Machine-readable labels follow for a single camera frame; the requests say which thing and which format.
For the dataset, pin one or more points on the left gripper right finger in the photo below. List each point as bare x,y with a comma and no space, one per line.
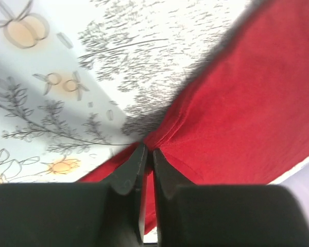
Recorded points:
224,215

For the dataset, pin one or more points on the floral table mat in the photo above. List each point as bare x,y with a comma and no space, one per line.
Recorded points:
81,80

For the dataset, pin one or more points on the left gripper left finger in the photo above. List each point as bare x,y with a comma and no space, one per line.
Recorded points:
107,213

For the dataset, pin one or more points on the red t shirt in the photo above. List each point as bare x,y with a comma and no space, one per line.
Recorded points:
245,119

